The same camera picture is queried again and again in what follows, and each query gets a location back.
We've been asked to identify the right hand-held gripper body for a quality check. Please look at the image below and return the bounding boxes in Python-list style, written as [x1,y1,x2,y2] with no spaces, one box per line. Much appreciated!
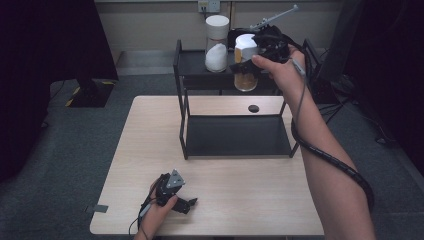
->
[249,4,300,65]

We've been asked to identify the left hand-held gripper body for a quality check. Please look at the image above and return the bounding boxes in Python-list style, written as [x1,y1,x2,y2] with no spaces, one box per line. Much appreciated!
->
[154,168,187,208]

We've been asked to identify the glass jar with brown contents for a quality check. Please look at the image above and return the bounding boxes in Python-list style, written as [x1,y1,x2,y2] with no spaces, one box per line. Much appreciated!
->
[233,33,260,93]

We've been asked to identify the glass jar with white powder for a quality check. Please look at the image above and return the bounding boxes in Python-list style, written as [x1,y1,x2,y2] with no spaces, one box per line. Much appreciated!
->
[204,14,231,74]

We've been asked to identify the black metal shelf rack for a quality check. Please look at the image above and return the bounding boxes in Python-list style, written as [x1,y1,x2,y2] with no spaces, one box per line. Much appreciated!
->
[172,38,323,160]

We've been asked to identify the person's left hand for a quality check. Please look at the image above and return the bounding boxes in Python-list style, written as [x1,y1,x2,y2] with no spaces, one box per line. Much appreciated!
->
[139,178,180,234]

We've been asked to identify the person's right hand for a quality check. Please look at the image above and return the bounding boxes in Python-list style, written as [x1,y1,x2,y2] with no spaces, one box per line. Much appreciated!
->
[251,44,313,101]

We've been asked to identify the dark monitor on stand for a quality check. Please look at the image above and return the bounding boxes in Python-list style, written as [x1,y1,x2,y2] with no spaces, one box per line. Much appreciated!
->
[318,0,368,83]

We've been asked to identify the grey tape strip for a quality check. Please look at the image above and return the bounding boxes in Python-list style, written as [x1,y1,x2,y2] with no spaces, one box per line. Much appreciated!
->
[84,204,110,214]

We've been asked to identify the black stand base yellow tape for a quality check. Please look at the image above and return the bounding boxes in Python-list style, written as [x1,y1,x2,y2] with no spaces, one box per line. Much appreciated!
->
[64,78,116,108]

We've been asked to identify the dark curtain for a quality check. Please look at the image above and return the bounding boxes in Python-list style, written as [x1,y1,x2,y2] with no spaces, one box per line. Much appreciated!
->
[0,0,120,184]

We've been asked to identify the thin black cable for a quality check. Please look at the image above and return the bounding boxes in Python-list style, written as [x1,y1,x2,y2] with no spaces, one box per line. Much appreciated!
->
[128,191,159,238]

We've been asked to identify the white wall socket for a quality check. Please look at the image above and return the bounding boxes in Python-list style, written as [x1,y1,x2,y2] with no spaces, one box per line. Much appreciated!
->
[197,0,222,14]

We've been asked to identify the black floor cables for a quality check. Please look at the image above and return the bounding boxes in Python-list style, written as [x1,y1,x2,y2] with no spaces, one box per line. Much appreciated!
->
[316,94,401,148]

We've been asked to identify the black spiral-wrapped cable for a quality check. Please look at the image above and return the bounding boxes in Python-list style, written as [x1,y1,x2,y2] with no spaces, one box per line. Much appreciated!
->
[289,56,376,211]

